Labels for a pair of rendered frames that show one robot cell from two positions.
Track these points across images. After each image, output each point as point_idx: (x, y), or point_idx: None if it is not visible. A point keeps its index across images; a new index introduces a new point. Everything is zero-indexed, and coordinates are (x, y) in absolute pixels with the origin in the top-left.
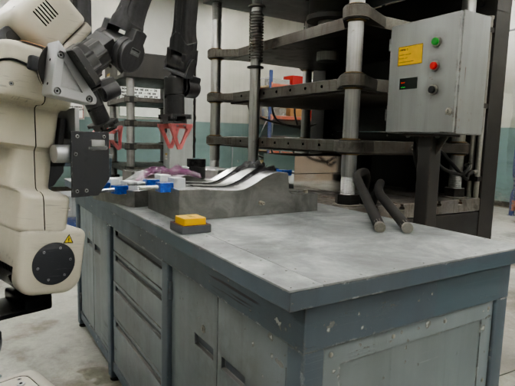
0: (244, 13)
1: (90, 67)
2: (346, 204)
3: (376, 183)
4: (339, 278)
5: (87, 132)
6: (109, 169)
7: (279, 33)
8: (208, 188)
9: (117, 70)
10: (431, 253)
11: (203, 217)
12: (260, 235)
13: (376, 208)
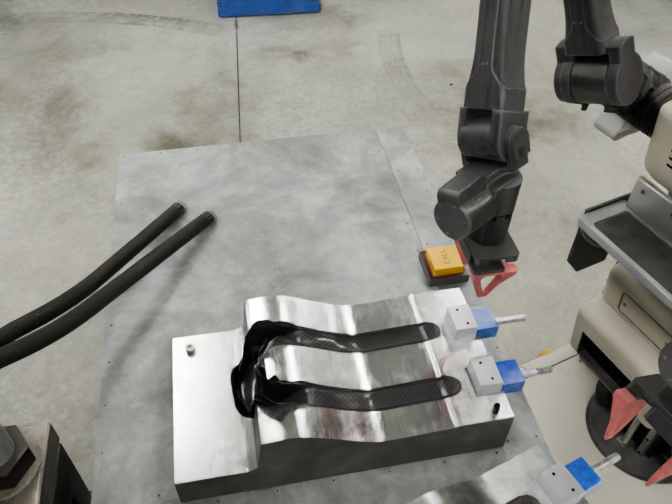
0: None
1: None
2: (27, 442)
3: (42, 312)
4: (357, 133)
5: (612, 199)
6: (570, 250)
7: None
8: (406, 307)
9: (588, 105)
10: (234, 157)
11: (429, 250)
12: (364, 235)
13: (177, 231)
